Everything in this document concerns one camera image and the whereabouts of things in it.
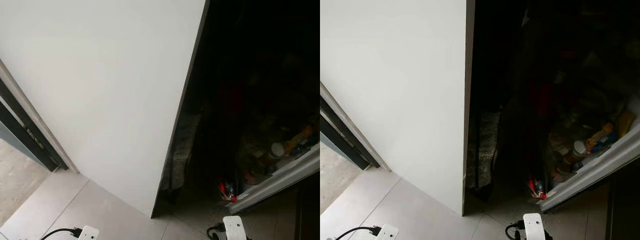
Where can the brown jar with white lid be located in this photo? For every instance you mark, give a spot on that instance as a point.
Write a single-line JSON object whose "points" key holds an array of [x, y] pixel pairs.
{"points": [[579, 148], [277, 150]]}

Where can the yellow and blue snack packet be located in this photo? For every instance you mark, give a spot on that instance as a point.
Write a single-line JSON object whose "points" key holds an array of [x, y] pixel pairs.
{"points": [[300, 137], [600, 135]]}

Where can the dark sliding door frame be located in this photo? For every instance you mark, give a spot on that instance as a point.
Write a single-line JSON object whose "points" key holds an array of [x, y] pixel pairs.
{"points": [[350, 140], [30, 135]]}

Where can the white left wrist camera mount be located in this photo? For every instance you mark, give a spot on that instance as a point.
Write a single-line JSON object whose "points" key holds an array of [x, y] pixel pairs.
{"points": [[387, 233], [89, 233]]}

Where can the small red snack packet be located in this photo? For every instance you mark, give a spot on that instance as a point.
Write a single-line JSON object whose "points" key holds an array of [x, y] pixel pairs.
{"points": [[228, 191], [537, 189]]}

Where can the white and black fridge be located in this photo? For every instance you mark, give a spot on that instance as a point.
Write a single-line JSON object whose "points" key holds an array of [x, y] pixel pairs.
{"points": [[390, 75], [100, 75]]}

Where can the white fridge door with bins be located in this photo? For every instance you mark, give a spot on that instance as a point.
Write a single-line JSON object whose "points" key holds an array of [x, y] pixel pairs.
{"points": [[590, 175], [280, 177]]}

